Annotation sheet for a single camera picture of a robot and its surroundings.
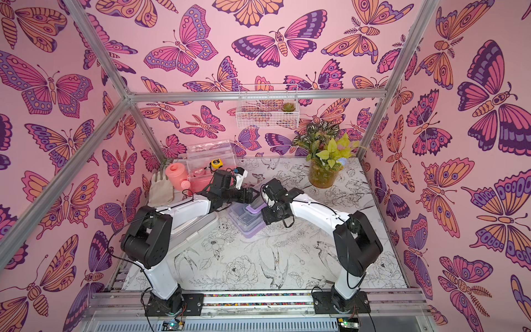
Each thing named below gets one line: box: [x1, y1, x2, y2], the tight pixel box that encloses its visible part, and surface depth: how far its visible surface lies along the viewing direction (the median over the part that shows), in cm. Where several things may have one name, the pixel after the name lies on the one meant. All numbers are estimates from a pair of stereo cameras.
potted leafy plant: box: [292, 121, 361, 189], surface depth 99 cm
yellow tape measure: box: [211, 158, 224, 169], surface depth 108 cm
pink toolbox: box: [185, 139, 238, 196], surface depth 108 cm
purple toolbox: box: [228, 193, 268, 239], surface depth 87 cm
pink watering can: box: [165, 162, 191, 191], surface depth 102 cm
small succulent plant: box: [281, 102, 296, 113], surface depth 94 cm
